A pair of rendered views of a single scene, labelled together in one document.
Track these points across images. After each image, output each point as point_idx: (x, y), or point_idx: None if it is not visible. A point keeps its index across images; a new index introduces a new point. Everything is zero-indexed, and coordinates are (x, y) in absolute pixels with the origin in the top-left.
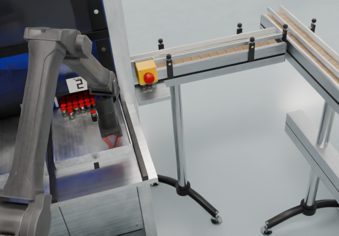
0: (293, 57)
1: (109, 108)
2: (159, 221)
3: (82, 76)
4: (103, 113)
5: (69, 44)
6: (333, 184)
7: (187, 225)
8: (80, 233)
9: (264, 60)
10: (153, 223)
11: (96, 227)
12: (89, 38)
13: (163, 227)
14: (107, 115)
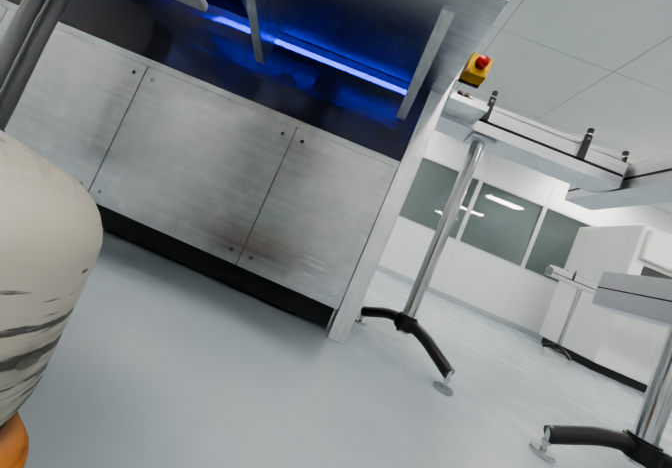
0: (639, 176)
1: None
2: (352, 340)
3: None
4: None
5: None
6: None
7: (394, 366)
8: (261, 244)
9: (595, 168)
10: (354, 312)
11: (285, 251)
12: None
13: (356, 346)
14: None
